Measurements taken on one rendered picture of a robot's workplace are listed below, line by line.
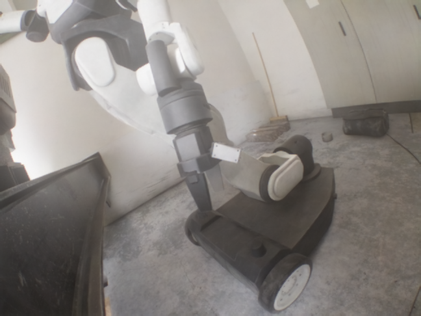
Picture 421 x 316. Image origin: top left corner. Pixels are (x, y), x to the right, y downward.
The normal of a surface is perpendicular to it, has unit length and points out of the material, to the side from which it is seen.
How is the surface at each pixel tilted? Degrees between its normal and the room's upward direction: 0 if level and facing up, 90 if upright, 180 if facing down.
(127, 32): 90
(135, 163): 90
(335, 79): 90
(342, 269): 0
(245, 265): 45
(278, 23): 90
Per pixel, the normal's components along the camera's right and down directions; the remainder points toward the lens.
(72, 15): 0.13, 0.86
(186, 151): -0.23, 0.12
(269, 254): -0.39, -0.88
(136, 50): 0.58, 0.40
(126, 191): 0.50, 0.04
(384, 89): -0.77, 0.47
